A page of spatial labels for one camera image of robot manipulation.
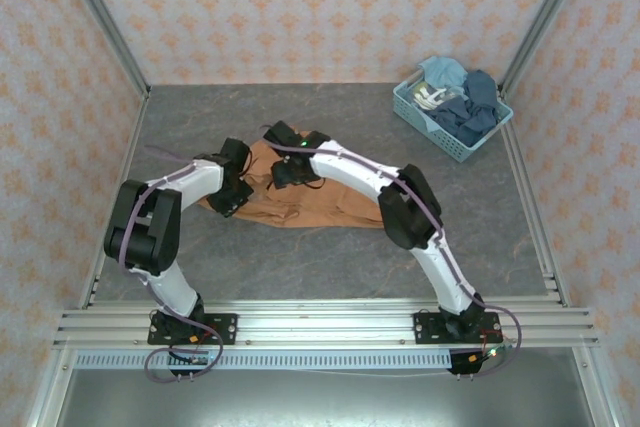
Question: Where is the aluminium side rail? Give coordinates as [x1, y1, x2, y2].
[499, 89, 571, 309]
[78, 89, 151, 309]

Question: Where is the slate blue t-shirt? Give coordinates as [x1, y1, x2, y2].
[462, 69, 501, 111]

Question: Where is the light blue t-shirt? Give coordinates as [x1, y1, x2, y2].
[417, 55, 469, 91]

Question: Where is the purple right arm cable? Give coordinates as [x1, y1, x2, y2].
[269, 139, 526, 379]

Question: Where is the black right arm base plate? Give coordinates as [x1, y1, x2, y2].
[413, 311, 501, 347]

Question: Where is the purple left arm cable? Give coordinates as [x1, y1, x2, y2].
[118, 145, 225, 384]

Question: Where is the light blue plastic basket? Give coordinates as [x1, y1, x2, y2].
[392, 69, 515, 164]

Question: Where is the aluminium frame post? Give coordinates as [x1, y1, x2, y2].
[52, 0, 152, 98]
[499, 0, 594, 98]

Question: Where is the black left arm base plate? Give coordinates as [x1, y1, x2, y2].
[147, 313, 239, 347]

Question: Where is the dark blue t-shirt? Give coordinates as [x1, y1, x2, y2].
[429, 98, 497, 146]

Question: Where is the slotted grey cable duct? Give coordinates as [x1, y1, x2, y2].
[74, 350, 454, 371]

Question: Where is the orange printed t-shirt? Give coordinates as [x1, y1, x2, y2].
[197, 136, 389, 231]

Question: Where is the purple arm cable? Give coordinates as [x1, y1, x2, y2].
[118, 145, 225, 384]
[269, 139, 526, 379]

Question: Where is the aluminium cross rail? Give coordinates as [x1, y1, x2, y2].
[52, 299, 600, 348]

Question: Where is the white printed t-shirt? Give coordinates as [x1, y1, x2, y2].
[412, 80, 454, 111]

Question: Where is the aluminium frame leg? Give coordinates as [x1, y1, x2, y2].
[572, 346, 626, 427]
[27, 346, 76, 427]

